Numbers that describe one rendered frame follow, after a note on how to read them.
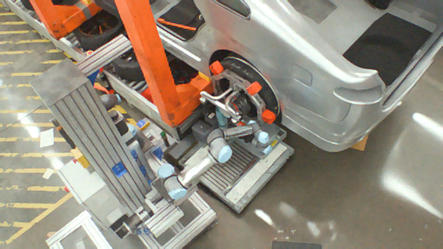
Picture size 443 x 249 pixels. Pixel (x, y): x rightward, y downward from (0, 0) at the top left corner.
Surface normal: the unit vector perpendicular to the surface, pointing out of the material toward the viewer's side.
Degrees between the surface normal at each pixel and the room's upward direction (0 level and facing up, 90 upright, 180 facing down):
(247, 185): 0
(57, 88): 0
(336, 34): 21
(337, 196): 0
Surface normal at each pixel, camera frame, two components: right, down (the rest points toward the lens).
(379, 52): -0.11, -0.57
